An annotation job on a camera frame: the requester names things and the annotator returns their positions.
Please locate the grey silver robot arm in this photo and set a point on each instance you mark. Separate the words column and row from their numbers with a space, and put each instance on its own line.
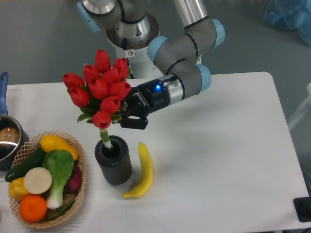
column 178, row 60

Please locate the orange fruit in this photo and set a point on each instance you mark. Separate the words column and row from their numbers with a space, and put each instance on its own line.
column 32, row 208

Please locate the dark grey ribbed vase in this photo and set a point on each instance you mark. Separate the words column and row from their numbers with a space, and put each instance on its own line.
column 115, row 163

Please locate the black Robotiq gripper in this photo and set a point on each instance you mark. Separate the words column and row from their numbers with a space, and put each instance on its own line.
column 142, row 100

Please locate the cream round radish slice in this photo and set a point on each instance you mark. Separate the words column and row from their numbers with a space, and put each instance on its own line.
column 37, row 180

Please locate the green bok choy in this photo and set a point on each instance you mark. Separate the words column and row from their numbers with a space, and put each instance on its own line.
column 60, row 164

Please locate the black device at edge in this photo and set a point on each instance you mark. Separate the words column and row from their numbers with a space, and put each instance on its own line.
column 303, row 208

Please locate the yellow squash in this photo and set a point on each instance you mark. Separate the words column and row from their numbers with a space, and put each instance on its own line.
column 51, row 142

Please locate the white metal frame right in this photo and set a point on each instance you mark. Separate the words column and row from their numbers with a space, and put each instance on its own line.
column 301, row 110

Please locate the yellow bell pepper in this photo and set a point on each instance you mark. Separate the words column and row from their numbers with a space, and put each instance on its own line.
column 17, row 189

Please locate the blue saucepan with lid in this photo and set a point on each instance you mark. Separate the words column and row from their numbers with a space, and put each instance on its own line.
column 12, row 135

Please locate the blue plastic bag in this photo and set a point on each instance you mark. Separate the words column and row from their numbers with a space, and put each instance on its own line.
column 291, row 15

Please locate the green chili pepper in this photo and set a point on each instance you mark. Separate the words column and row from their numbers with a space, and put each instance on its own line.
column 61, row 211

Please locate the woven wicker basket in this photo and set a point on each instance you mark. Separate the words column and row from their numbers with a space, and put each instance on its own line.
column 23, row 153

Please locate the purple sweet potato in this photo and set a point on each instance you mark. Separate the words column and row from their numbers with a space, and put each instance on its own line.
column 75, row 181

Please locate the dark green cucumber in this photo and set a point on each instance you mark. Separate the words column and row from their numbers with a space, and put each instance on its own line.
column 35, row 159

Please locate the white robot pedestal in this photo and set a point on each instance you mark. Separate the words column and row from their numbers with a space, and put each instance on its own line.
column 134, row 34

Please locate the yellow plastic banana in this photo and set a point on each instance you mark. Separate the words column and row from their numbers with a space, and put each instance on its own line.
column 146, row 178

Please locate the red tulip bouquet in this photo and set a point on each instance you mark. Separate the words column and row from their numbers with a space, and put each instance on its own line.
column 99, row 92

